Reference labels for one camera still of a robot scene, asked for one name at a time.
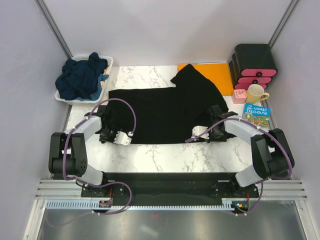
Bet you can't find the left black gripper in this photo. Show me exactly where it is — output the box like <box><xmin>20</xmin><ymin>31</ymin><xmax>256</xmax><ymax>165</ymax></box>
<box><xmin>97</xmin><ymin>126</ymin><xmax>122</xmax><ymax>145</ymax></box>

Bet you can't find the black t shirt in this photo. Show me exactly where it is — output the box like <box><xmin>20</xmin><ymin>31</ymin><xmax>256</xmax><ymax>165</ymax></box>
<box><xmin>103</xmin><ymin>63</ymin><xmax>237</xmax><ymax>145</ymax></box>

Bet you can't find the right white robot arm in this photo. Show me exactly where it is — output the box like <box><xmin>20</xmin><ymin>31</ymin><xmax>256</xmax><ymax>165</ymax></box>
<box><xmin>207</xmin><ymin>105</ymin><xmax>295</xmax><ymax>197</ymax></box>

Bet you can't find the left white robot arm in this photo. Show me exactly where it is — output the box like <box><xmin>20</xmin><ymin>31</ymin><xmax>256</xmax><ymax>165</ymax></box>
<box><xmin>48</xmin><ymin>105</ymin><xmax>117</xmax><ymax>197</ymax></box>

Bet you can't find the light blue garment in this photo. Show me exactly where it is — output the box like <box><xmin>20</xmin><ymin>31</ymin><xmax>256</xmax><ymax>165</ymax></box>
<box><xmin>76</xmin><ymin>74</ymin><xmax>109</xmax><ymax>101</ymax></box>

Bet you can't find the pink toy block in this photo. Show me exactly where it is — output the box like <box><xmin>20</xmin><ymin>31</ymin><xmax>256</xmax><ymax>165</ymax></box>
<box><xmin>232</xmin><ymin>89</ymin><xmax>247</xmax><ymax>105</ymax></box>

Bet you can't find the blue children's book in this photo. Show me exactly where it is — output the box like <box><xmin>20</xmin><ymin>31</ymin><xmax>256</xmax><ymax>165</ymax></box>
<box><xmin>242</xmin><ymin>103</ymin><xmax>271</xmax><ymax>129</ymax></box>

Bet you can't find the yellow mug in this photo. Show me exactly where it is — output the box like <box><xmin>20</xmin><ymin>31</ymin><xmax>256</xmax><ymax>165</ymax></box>
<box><xmin>245</xmin><ymin>84</ymin><xmax>270</xmax><ymax>104</ymax></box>

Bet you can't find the orange folder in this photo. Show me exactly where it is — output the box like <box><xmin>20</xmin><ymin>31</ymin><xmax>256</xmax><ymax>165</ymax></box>
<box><xmin>171</xmin><ymin>62</ymin><xmax>234</xmax><ymax>97</ymax></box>

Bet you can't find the navy blue t shirt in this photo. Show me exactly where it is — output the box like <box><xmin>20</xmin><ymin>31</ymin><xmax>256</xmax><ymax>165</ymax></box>
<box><xmin>55</xmin><ymin>52</ymin><xmax>109</xmax><ymax>101</ymax></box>

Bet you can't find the cream garment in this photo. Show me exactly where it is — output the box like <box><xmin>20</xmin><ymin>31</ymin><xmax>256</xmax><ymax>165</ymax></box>
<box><xmin>103</xmin><ymin>65</ymin><xmax>110</xmax><ymax>75</ymax></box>

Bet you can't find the white laundry basket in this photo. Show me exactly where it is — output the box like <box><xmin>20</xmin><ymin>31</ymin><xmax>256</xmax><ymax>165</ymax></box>
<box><xmin>54</xmin><ymin>52</ymin><xmax>114</xmax><ymax>105</ymax></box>

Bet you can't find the black pink drawer unit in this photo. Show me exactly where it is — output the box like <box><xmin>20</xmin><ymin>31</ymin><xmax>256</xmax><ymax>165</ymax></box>
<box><xmin>229</xmin><ymin>43</ymin><xmax>278</xmax><ymax>90</ymax></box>

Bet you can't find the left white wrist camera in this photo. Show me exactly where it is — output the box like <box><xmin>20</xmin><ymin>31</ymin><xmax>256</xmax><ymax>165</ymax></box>
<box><xmin>113</xmin><ymin>131</ymin><xmax>133</xmax><ymax>146</ymax></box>

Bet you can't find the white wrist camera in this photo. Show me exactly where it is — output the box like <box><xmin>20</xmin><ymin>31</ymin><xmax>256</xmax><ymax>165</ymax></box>
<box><xmin>191</xmin><ymin>125</ymin><xmax>210</xmax><ymax>140</ymax></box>
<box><xmin>113</xmin><ymin>131</ymin><xmax>133</xmax><ymax>146</ymax></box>

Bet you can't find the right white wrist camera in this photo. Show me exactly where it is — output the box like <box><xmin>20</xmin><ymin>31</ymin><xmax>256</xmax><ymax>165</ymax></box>
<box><xmin>191</xmin><ymin>125</ymin><xmax>210</xmax><ymax>140</ymax></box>

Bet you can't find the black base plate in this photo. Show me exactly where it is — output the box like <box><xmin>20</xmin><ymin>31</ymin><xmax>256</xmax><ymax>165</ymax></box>
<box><xmin>81</xmin><ymin>172</ymin><xmax>259</xmax><ymax>206</ymax></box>

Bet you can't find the white slotted cable duct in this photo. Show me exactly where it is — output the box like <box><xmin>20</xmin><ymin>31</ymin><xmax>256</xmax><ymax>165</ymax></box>
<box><xmin>45</xmin><ymin>199</ymin><xmax>248</xmax><ymax>211</ymax></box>

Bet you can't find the aluminium frame rail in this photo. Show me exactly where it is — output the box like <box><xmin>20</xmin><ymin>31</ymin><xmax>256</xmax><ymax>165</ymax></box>
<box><xmin>36</xmin><ymin>180</ymin><xmax>308</xmax><ymax>201</ymax></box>

